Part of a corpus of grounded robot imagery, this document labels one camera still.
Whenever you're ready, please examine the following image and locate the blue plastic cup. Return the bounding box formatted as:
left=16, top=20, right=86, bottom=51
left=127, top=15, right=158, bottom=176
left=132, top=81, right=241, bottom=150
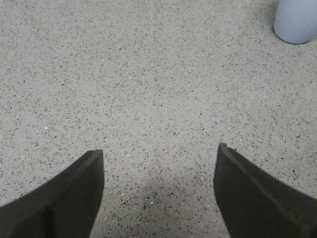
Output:
left=273, top=0, right=317, bottom=44

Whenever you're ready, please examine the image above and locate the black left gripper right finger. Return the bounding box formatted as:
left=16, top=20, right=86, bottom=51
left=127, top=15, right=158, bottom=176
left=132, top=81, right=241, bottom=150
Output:
left=213, top=143, right=317, bottom=238

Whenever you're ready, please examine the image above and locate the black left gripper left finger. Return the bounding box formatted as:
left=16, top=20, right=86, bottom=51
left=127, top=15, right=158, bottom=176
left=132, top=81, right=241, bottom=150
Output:
left=0, top=150, right=105, bottom=238

